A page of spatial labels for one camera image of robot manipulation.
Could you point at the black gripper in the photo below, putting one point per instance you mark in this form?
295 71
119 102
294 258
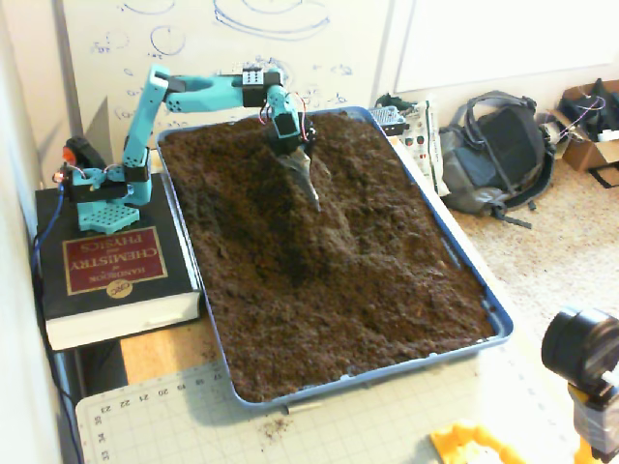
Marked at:
293 156

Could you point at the brown soil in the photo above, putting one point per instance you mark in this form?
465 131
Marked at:
338 290

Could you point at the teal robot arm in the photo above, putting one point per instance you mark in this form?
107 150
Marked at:
140 125

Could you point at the black device with grille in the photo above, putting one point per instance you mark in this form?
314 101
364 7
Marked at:
387 118

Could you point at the whiteboard with blue drawings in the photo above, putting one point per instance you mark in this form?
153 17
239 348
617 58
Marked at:
203 43

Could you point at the grey backpack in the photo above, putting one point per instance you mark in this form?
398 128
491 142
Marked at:
503 145

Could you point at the black chemistry physics handbook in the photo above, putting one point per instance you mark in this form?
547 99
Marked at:
116 261

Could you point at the blank white board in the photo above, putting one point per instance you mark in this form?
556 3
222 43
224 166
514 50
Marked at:
508 38

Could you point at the blue plastic tray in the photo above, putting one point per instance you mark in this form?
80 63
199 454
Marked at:
503 324

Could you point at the green cutting mat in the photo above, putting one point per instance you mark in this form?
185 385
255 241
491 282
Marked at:
338 435

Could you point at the cardboard box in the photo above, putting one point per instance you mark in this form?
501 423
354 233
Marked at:
585 152

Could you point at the black equipment pile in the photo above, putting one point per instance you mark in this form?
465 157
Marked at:
599 101

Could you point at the yellow plastic part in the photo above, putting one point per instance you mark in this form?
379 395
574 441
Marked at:
450 444

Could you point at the black camera lens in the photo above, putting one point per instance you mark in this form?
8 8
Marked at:
575 343

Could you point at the yellow taped camera stand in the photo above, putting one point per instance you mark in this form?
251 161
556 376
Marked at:
595 425

